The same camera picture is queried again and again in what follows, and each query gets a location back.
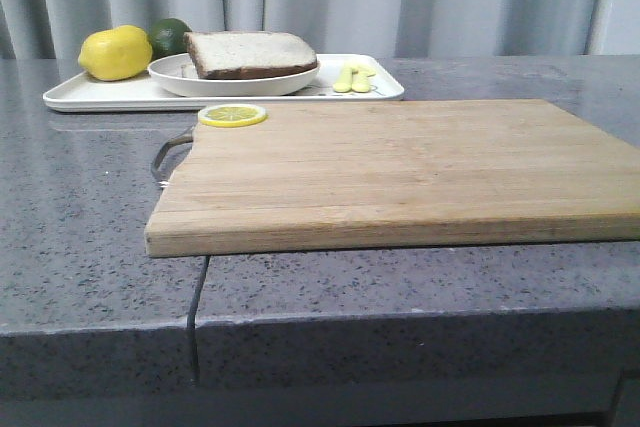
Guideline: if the white bread slice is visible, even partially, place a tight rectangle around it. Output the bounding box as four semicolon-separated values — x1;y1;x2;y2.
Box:
183;31;318;80

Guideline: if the white round plate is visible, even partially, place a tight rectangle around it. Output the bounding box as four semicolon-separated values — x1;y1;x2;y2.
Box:
147;53;320;97

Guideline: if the white rectangular tray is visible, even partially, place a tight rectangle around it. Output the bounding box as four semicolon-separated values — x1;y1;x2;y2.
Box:
43;54;405;113

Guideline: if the wooden cutting board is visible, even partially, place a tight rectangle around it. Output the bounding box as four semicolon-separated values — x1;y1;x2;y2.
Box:
145;99;639;257

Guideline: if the yellow plastic fork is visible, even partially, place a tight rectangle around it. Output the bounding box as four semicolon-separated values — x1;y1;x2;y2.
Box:
332;62;358;93

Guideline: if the lemon slice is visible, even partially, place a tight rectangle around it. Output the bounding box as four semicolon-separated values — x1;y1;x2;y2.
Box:
197;103;268;128

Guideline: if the yellow plastic spoon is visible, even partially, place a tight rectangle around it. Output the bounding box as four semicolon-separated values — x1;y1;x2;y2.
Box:
351;65;376;93

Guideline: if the green lime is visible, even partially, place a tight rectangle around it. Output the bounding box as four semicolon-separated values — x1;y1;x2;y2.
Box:
147;18;192;60

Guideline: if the yellow lemon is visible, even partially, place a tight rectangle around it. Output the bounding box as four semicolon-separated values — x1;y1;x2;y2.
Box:
78;25;153;81

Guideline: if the metal cutting board handle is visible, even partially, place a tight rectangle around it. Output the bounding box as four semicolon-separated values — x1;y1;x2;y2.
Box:
149;126;194;189

